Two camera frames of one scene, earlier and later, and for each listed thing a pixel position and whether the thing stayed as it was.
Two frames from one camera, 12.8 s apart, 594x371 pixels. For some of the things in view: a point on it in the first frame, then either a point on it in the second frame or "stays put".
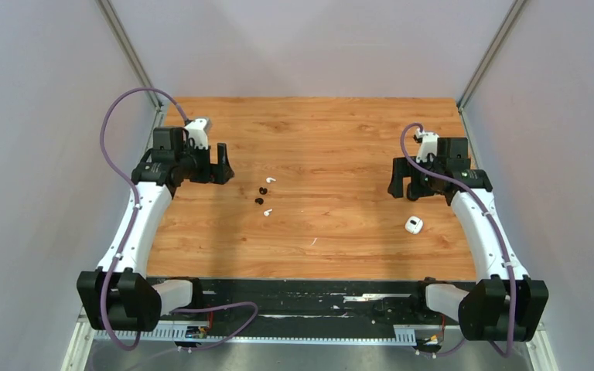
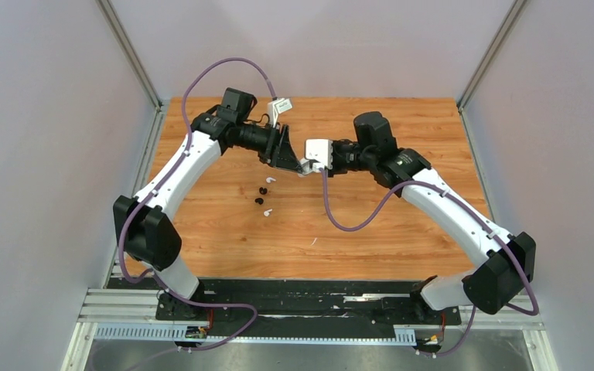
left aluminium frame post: x=116 y=28 stays put
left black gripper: x=213 y=173 → x=278 y=151
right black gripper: x=403 y=168 → x=334 y=170
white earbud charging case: x=414 y=225 → x=306 y=166
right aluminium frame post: x=491 y=51 stays put
